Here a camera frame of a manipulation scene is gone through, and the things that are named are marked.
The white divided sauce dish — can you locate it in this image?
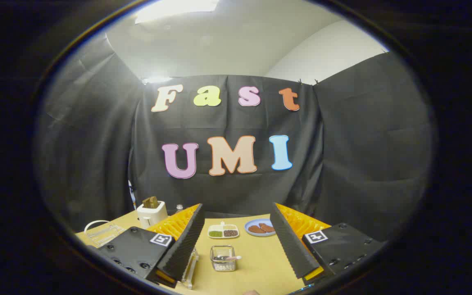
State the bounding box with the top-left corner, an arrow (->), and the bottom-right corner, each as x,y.
208,222 -> 239,239

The clear acrylic dish rack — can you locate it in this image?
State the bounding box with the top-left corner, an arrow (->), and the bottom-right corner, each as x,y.
87,225 -> 126,247

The metal wire basket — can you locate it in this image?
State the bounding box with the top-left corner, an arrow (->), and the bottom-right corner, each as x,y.
210,245 -> 237,272

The black backdrop cloth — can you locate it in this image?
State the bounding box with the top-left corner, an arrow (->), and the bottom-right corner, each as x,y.
35,33 -> 437,242

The clear white-rimmed plate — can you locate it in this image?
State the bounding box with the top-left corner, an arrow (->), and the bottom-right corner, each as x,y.
84,220 -> 113,235

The white toaster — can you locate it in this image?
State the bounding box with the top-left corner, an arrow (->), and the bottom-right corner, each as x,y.
137,201 -> 168,229

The clear acrylic stand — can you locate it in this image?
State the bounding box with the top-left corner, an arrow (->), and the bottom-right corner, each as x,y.
181,248 -> 200,290

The blue plate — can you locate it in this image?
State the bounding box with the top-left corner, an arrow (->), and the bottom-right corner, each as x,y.
245,218 -> 277,237

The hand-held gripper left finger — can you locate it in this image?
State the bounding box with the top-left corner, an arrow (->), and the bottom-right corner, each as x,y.
96,203 -> 206,288

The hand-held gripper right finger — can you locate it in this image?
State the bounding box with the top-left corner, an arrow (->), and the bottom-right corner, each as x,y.
270,202 -> 386,286

